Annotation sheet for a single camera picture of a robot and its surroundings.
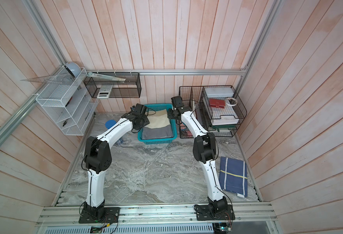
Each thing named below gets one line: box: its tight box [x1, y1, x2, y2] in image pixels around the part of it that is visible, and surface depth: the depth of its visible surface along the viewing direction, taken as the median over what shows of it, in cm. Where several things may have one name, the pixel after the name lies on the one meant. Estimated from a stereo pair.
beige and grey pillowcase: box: [141, 108, 173, 140], surface depth 103 cm
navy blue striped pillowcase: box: [219, 156, 248, 198], surface depth 87 cm
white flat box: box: [204, 86, 235, 98], surface depth 106 cm
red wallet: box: [209, 98, 226, 109], surface depth 97 cm
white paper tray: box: [209, 97, 240, 126], surface depth 94 cm
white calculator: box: [96, 84, 113, 99], surface depth 100 cm
